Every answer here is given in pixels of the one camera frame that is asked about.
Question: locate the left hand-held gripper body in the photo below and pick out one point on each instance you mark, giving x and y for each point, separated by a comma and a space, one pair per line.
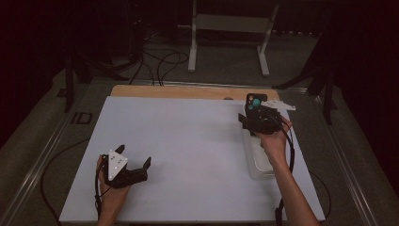
125, 177

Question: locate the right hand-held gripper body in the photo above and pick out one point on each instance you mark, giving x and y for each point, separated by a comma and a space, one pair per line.
263, 121

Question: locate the iridescent teal-edged phone case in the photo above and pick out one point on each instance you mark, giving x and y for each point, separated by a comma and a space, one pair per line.
256, 102

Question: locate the white plastic bin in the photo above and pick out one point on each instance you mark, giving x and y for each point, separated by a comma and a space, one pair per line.
262, 163

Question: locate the person's left hand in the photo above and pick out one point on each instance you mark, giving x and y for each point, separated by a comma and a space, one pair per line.
113, 196

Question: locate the person's right hand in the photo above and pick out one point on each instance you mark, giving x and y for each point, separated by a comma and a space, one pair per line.
276, 144

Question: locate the wooden table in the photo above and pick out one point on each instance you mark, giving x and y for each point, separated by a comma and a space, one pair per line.
188, 92

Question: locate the black stand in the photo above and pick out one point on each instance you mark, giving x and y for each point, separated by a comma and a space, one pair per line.
69, 91
327, 100

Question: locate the grey metal stand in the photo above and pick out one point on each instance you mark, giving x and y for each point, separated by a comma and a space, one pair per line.
232, 23

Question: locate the aluminium floor frame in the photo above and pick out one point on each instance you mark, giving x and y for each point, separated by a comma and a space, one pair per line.
204, 84

